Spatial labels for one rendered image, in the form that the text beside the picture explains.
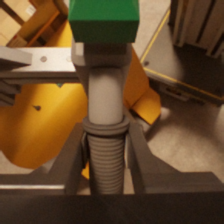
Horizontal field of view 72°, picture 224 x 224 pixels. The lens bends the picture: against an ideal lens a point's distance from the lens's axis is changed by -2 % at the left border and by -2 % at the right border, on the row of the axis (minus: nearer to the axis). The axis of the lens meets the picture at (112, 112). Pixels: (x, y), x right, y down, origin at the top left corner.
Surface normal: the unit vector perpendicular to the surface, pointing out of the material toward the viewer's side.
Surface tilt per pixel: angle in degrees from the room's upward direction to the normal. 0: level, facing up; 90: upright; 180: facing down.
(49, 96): 0
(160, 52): 0
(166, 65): 0
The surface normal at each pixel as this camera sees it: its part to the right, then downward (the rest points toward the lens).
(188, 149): -0.25, -0.22
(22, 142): -0.07, -0.06
